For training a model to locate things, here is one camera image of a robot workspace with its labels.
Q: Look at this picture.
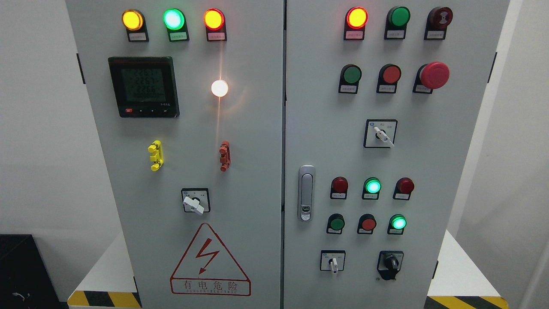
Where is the black knob selector switch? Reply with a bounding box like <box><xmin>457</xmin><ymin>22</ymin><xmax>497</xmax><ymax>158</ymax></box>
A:
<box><xmin>377</xmin><ymin>251</ymin><xmax>404</xmax><ymax>280</ymax></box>

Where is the red indicator right middle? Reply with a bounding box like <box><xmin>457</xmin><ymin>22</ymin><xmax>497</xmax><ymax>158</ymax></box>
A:
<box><xmin>392</xmin><ymin>177</ymin><xmax>415</xmax><ymax>201</ymax></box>

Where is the yellow indicator light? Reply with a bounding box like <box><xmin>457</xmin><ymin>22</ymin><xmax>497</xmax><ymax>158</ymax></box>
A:
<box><xmin>121</xmin><ymin>9</ymin><xmax>149</xmax><ymax>42</ymax></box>

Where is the white lit indicator lamp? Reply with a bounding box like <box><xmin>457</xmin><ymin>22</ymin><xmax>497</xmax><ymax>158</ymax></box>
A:
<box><xmin>211</xmin><ymin>79</ymin><xmax>228</xmax><ymax>98</ymax></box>

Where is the red-rimmed lit indicator light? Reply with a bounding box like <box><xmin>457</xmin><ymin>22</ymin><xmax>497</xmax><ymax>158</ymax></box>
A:
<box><xmin>203</xmin><ymin>8</ymin><xmax>227</xmax><ymax>42</ymax></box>

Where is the grey right cabinet door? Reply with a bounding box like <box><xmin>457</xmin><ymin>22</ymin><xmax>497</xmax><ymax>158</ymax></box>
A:
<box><xmin>283</xmin><ymin>0</ymin><xmax>509</xmax><ymax>309</ymax></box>

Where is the red push button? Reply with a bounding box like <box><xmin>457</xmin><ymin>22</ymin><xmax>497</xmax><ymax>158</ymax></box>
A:
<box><xmin>376</xmin><ymin>64</ymin><xmax>402</xmax><ymax>94</ymax></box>
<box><xmin>357</xmin><ymin>214</ymin><xmax>377</xmax><ymax>235</ymax></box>

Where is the red push button lower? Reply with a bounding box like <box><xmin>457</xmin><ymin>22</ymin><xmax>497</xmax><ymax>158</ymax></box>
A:
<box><xmin>357</xmin><ymin>214</ymin><xmax>377</xmax><ymax>235</ymax></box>

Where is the red push button upper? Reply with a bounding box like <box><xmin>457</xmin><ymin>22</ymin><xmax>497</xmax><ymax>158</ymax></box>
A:
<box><xmin>376</xmin><ymin>64</ymin><xmax>402</xmax><ymax>94</ymax></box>

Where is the silver door handle lock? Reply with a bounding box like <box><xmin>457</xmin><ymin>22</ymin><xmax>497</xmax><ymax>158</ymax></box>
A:
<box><xmin>298</xmin><ymin>165</ymin><xmax>316</xmax><ymax>222</ymax></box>

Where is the green push button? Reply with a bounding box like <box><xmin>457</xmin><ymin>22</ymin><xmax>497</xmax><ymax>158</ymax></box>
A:
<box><xmin>326</xmin><ymin>213</ymin><xmax>345</xmax><ymax>234</ymax></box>
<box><xmin>338</xmin><ymin>64</ymin><xmax>362</xmax><ymax>94</ymax></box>

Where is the dark red indicator light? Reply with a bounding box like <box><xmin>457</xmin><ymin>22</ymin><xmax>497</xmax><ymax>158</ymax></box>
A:
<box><xmin>330</xmin><ymin>176</ymin><xmax>349</xmax><ymax>200</ymax></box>

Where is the white-handled selector switch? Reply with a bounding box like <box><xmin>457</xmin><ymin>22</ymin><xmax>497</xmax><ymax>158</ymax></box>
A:
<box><xmin>363</xmin><ymin>119</ymin><xmax>398</xmax><ymax>148</ymax></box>
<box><xmin>320</xmin><ymin>250</ymin><xmax>346</xmax><ymax>274</ymax></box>

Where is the black digital power meter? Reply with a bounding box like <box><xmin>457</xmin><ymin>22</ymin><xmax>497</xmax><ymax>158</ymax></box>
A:
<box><xmin>108</xmin><ymin>56</ymin><xmax>180</xmax><ymax>118</ymax></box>

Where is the red electric warning sticker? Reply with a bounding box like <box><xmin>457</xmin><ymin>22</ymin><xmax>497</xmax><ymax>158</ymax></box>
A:
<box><xmin>170</xmin><ymin>223</ymin><xmax>252</xmax><ymax>297</ymax></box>

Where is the white-handled selector switch lower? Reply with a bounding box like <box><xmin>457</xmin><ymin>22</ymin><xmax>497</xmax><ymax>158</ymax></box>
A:
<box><xmin>320</xmin><ymin>250</ymin><xmax>346</xmax><ymax>274</ymax></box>

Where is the white-handled selector switch left door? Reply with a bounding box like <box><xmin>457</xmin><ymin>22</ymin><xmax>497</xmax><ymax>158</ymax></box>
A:
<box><xmin>181</xmin><ymin>188</ymin><xmax>211</xmax><ymax>215</ymax></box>

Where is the black box lower left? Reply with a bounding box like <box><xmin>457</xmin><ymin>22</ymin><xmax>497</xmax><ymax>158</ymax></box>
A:
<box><xmin>0</xmin><ymin>234</ymin><xmax>62</xmax><ymax>309</ymax></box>

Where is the red terminal connector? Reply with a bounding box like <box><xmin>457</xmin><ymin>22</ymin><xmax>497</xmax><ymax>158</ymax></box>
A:
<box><xmin>218</xmin><ymin>140</ymin><xmax>231</xmax><ymax>172</ymax></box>

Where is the grey left cabinet door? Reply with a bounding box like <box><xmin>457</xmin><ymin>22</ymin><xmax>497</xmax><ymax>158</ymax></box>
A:
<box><xmin>66</xmin><ymin>0</ymin><xmax>284</xmax><ymax>309</ymax></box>

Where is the green lit indicator middle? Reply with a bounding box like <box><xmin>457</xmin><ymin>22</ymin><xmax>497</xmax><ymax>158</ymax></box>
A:
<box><xmin>362</xmin><ymin>177</ymin><xmax>382</xmax><ymax>200</ymax></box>

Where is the yellow terminal connector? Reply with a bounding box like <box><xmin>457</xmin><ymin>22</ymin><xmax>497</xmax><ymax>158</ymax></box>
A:
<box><xmin>148</xmin><ymin>139</ymin><xmax>164</xmax><ymax>172</ymax></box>

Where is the green push button lower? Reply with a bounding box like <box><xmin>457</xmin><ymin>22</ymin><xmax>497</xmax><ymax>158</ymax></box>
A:
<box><xmin>326</xmin><ymin>213</ymin><xmax>345</xmax><ymax>234</ymax></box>

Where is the dark red buzzer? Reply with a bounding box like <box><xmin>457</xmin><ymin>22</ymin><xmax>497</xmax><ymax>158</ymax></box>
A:
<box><xmin>424</xmin><ymin>6</ymin><xmax>453</xmax><ymax>40</ymax></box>

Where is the grey cabinet door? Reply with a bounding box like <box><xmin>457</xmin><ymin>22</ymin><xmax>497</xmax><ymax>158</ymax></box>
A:
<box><xmin>283</xmin><ymin>0</ymin><xmax>509</xmax><ymax>309</ymax></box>
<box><xmin>66</xmin><ymin>0</ymin><xmax>284</xmax><ymax>309</ymax></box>

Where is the green lit indicator light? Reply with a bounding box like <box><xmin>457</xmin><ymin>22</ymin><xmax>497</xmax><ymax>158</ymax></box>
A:
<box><xmin>163</xmin><ymin>8</ymin><xmax>190</xmax><ymax>42</ymax></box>

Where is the green push button upper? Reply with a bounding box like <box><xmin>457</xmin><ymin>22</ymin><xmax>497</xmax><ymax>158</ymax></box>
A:
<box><xmin>338</xmin><ymin>64</ymin><xmax>362</xmax><ymax>94</ymax></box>

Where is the green indicator top right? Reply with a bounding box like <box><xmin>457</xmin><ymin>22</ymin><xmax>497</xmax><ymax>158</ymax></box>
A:
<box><xmin>384</xmin><ymin>6</ymin><xmax>410</xmax><ymax>40</ymax></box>

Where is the white-handled selector switch upper right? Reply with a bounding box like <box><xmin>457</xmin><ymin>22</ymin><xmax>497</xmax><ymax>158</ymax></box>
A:
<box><xmin>363</xmin><ymin>119</ymin><xmax>398</xmax><ymax>148</ymax></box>

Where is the red emergency stop button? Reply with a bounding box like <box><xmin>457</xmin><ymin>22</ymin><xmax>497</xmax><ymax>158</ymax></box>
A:
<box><xmin>413</xmin><ymin>61</ymin><xmax>450</xmax><ymax>94</ymax></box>

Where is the green illuminated button lower right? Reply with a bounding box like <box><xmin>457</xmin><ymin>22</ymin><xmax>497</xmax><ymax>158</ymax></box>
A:
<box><xmin>387</xmin><ymin>214</ymin><xmax>407</xmax><ymax>235</ymax></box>

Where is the red lit indicator top right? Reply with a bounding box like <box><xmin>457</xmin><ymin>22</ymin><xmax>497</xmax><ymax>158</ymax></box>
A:
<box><xmin>344</xmin><ymin>6</ymin><xmax>368</xmax><ymax>41</ymax></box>

